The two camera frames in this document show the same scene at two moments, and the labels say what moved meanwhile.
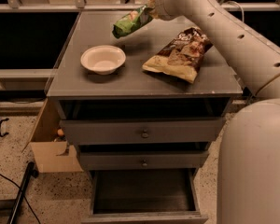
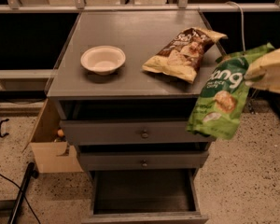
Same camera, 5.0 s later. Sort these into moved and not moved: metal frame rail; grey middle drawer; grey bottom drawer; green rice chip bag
Moved: green rice chip bag
Not moved: grey bottom drawer; grey middle drawer; metal frame rail
